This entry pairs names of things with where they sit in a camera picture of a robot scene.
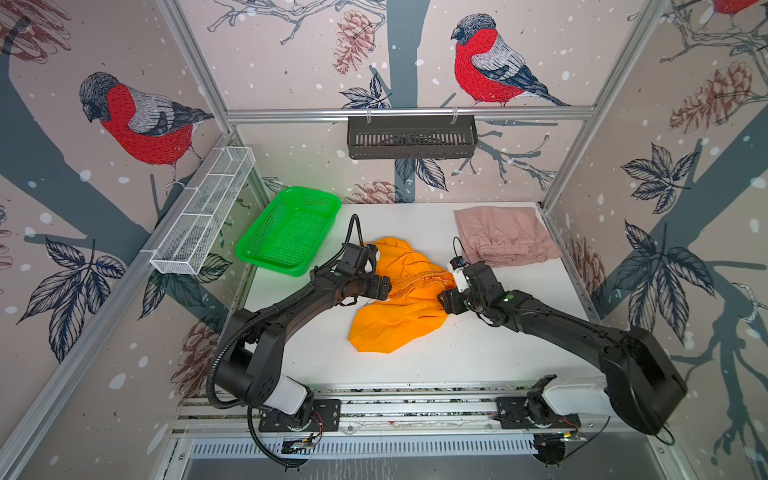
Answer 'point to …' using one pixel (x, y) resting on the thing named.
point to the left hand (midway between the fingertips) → (379, 284)
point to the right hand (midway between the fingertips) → (445, 295)
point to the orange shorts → (413, 308)
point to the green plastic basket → (290, 232)
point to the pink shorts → (505, 236)
